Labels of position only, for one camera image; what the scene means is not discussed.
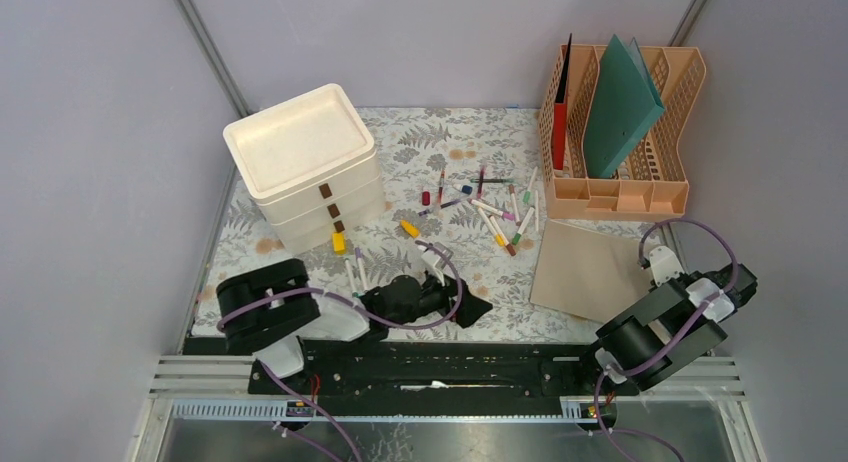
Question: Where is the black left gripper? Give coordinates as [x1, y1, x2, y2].
[388, 266, 492, 329]

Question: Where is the yellow ink bottle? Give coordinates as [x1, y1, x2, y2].
[400, 220, 420, 238]

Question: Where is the beige file folder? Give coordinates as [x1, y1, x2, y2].
[530, 221, 653, 324]

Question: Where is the cream drawer unit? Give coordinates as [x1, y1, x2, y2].
[223, 83, 386, 254]

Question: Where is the red file folder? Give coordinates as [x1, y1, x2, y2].
[551, 35, 572, 172]

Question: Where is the teal file folder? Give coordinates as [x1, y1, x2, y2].
[583, 35, 665, 179]

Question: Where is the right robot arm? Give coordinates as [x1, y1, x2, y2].
[573, 264, 758, 394]

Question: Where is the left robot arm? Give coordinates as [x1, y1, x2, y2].
[216, 259, 493, 393]

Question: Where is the floral desk mat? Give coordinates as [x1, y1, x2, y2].
[189, 108, 601, 343]

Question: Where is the dark red capped white marker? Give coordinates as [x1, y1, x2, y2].
[489, 215, 516, 257]

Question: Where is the yellow capped white marker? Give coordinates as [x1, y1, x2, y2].
[477, 207, 506, 247]

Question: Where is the purple clear pen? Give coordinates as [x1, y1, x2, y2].
[417, 198, 469, 217]

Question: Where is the purple capped white marker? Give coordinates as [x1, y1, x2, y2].
[355, 247, 370, 293]

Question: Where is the light green capped marker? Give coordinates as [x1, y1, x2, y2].
[522, 167, 538, 205]

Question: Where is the green clear pen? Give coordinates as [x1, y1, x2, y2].
[470, 178, 514, 184]

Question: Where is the pink clear pen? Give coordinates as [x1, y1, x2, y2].
[474, 164, 486, 200]

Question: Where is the orange clear pen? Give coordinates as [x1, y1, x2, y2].
[434, 168, 446, 213]

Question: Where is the yellow block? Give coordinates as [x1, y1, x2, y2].
[331, 232, 347, 255]

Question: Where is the peach plastic file organizer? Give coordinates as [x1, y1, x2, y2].
[538, 38, 707, 222]

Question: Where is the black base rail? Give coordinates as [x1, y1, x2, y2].
[182, 336, 717, 401]

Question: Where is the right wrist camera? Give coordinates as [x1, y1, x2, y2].
[643, 245, 684, 287]

